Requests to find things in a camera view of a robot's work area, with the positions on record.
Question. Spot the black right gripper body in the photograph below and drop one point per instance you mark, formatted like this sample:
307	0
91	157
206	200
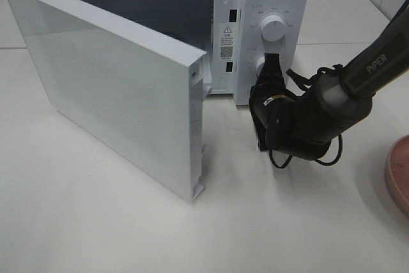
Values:
271	107

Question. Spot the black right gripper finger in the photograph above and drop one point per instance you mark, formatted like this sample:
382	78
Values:
270	76

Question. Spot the white microwave door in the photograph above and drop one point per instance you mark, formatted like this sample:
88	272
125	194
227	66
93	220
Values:
137	90

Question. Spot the pink round plate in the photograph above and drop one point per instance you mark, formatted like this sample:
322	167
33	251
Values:
396	174

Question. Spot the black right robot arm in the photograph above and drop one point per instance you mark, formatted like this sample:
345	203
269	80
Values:
333	100

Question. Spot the white lower timer knob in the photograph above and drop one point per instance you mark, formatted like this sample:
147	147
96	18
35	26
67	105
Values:
259	65

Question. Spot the white upper power knob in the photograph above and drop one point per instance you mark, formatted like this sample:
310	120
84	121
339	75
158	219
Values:
273	27

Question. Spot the white warning label sticker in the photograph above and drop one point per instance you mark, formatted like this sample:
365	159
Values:
227	37

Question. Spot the white microwave oven body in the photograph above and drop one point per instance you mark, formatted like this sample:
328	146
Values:
196	22

